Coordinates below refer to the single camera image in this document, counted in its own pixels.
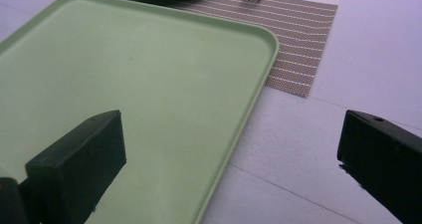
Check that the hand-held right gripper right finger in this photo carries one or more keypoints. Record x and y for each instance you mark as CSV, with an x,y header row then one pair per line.
x,y
384,157

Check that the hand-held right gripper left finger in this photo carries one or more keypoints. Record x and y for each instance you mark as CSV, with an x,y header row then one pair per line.
x,y
76,166

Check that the light green plastic tray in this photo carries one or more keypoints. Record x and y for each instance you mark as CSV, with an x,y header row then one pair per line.
x,y
139,78

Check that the brown striped woven placemat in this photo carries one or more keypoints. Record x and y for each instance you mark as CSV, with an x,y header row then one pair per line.
x,y
298,35

